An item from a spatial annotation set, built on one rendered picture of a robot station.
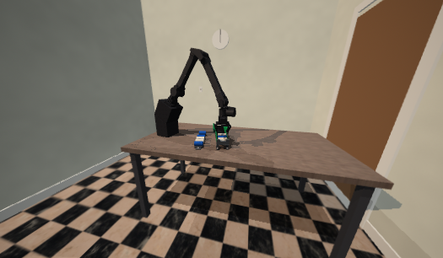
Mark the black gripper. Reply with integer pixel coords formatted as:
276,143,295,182
214,121,231,135

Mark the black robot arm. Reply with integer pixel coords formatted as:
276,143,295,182
165,48,236,126

